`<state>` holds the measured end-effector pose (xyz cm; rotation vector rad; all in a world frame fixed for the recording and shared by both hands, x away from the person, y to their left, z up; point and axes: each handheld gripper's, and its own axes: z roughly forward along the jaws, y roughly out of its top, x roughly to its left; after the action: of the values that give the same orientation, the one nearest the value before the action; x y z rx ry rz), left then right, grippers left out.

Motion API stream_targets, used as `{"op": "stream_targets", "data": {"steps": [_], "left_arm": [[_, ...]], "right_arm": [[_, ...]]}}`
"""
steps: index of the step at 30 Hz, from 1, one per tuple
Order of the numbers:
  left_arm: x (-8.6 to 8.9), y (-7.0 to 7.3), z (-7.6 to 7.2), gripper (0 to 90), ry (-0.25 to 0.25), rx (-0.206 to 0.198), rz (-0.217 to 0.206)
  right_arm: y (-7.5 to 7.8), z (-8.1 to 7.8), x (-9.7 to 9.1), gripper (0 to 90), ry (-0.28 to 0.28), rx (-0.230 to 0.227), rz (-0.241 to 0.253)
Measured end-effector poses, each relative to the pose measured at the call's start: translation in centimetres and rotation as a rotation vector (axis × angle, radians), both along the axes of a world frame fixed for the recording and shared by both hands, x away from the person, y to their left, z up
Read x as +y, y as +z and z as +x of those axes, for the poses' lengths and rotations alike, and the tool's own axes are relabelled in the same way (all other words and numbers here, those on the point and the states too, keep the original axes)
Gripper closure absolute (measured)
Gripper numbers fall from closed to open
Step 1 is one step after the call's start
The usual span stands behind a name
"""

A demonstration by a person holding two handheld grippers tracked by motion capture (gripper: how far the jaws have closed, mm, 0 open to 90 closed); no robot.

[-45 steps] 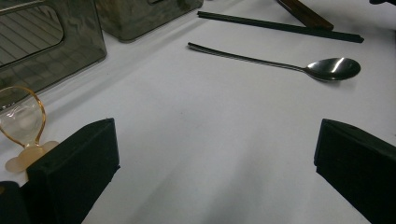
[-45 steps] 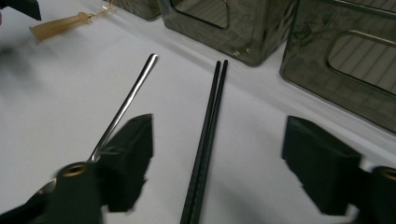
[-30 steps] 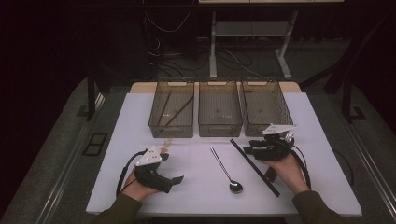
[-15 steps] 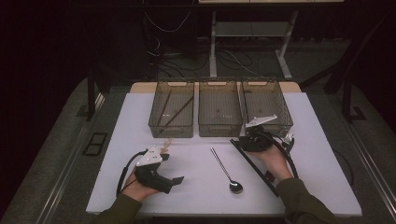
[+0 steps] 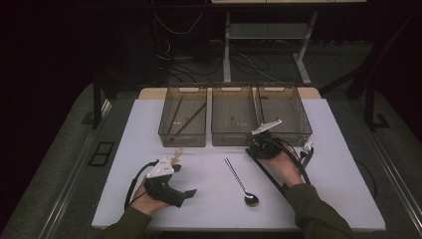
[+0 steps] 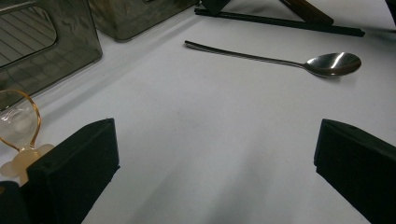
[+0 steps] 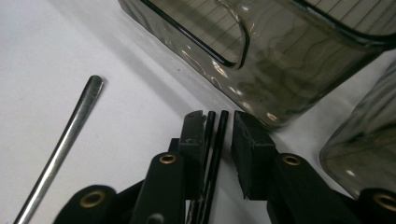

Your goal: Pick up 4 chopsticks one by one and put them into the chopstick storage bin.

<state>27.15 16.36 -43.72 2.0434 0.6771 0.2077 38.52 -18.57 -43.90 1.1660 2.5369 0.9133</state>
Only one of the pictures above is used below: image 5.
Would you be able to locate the person's left hand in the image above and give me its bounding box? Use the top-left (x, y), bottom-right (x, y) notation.
top-left (128, 180), bottom-right (172, 217)

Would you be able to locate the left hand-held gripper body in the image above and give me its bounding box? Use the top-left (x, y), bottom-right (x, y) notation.
top-left (143, 156), bottom-right (187, 208)

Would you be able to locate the person's right hand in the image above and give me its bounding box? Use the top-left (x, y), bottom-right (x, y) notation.
top-left (260, 147), bottom-right (305, 189)

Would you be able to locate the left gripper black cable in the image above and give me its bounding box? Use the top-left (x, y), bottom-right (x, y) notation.
top-left (123, 159), bottom-right (160, 211)

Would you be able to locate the black floor socket frame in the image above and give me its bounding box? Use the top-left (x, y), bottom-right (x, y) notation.
top-left (87, 140), bottom-right (116, 167)

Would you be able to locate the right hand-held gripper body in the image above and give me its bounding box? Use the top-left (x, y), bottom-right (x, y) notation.
top-left (245, 119), bottom-right (284, 161)

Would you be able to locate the black metal stand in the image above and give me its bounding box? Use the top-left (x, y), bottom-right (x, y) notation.
top-left (92, 74), bottom-right (115, 130)
top-left (319, 13), bottom-right (417, 132)

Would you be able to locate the white cable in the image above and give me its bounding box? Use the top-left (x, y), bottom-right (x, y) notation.
top-left (153, 11), bottom-right (204, 36)

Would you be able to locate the grey metal-legged desk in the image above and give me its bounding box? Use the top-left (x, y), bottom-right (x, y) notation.
top-left (211, 0), bottom-right (367, 87)

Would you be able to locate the transparent grey plastic bin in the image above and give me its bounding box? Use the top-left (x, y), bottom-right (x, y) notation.
top-left (256, 83), bottom-right (314, 147)
top-left (210, 83), bottom-right (263, 147)
top-left (157, 85), bottom-right (209, 148)

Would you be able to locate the bundle of floor cables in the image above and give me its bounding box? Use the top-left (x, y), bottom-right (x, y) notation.
top-left (165, 49), bottom-right (283, 84)

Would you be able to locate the long-handled metal spoon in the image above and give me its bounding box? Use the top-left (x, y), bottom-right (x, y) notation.
top-left (223, 156), bottom-right (260, 207)

